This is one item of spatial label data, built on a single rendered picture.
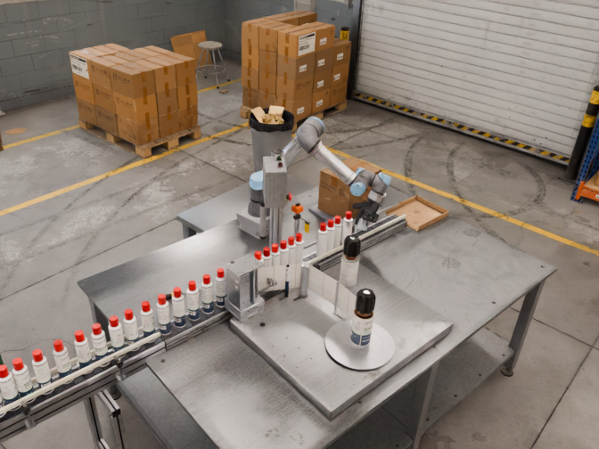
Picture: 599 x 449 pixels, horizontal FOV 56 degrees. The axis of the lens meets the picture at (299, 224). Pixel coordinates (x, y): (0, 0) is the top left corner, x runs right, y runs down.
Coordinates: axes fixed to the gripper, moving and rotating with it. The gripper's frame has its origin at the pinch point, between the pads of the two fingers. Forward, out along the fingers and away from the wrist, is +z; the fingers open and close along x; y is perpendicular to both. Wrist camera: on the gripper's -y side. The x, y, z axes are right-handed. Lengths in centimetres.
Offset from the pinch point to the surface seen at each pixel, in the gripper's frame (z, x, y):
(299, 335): 43, -64, 39
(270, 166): -18, -76, -7
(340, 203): -8.0, 7.9, -23.7
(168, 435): 125, -74, 1
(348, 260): 8, -39, 30
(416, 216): -19, 53, 1
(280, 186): -12, -72, 0
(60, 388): 90, -144, 3
